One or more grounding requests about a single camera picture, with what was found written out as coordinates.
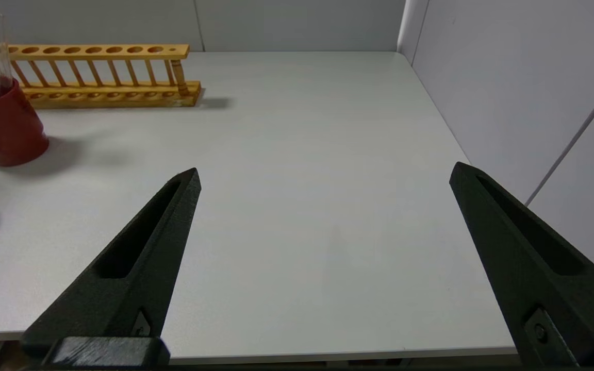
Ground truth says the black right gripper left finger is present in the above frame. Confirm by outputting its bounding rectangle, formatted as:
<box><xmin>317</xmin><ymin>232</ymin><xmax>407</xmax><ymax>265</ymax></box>
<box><xmin>20</xmin><ymin>167</ymin><xmax>202</xmax><ymax>357</ymax></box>

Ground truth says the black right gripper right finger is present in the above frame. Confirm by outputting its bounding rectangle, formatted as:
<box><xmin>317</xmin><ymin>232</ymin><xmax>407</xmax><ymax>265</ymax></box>
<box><xmin>449</xmin><ymin>162</ymin><xmax>594</xmax><ymax>367</ymax></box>

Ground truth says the wooden test tube rack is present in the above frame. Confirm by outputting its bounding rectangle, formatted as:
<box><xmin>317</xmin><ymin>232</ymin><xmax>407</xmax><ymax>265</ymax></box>
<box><xmin>0</xmin><ymin>44</ymin><xmax>202</xmax><ymax>109</ymax></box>

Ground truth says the red plastic cup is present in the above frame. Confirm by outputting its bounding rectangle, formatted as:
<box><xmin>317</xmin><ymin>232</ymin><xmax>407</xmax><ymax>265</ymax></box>
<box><xmin>0</xmin><ymin>77</ymin><xmax>50</xmax><ymax>167</ymax></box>

